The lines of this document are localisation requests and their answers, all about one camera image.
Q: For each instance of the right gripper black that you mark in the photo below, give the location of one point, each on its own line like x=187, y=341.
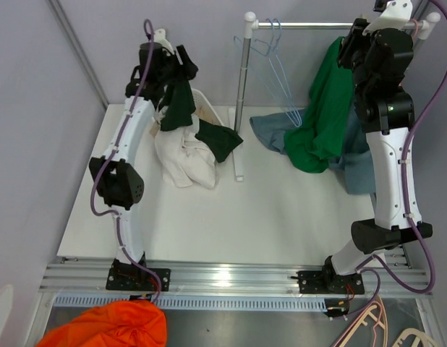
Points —
x=355, y=39

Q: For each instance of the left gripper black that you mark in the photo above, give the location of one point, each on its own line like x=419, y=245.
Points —
x=184, y=72

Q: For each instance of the light blue wire hanger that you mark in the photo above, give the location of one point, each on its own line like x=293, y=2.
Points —
x=274, y=80

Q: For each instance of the dark green white t shirt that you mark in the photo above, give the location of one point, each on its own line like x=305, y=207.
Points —
x=188, y=147

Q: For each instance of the bright green t shirt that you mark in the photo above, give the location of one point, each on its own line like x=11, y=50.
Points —
x=320, y=137

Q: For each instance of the blue grey t shirt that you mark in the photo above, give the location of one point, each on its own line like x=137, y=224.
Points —
x=355, y=160

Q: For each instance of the beige t shirt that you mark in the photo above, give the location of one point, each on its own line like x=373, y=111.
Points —
x=154, y=129

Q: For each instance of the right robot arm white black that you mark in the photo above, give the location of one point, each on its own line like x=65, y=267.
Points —
x=378, y=61

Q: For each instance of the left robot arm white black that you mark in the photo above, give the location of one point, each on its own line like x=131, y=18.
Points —
x=117, y=186

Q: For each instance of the white plastic basket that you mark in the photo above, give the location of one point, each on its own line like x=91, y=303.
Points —
x=204, y=110

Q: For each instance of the metal clothes rack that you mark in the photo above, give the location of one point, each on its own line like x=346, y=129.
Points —
x=299, y=25

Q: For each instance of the pile of spare hangers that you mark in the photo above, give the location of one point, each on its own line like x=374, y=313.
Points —
x=374, y=316

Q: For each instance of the orange cloth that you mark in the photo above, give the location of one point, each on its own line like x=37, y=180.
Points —
x=120, y=323

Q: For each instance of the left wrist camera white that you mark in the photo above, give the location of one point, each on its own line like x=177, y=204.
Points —
x=160, y=37

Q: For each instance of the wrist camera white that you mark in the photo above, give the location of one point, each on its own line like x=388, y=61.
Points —
x=395, y=15
x=160, y=37

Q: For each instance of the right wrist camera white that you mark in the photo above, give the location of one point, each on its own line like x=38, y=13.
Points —
x=395, y=15

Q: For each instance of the pink wire hanger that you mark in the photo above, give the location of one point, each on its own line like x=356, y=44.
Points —
x=413, y=27

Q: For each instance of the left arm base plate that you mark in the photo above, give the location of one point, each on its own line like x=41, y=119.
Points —
x=134, y=279

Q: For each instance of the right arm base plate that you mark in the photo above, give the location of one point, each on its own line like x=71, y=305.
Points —
x=323, y=282

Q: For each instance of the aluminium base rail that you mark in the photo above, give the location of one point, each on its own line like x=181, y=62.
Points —
x=208, y=286

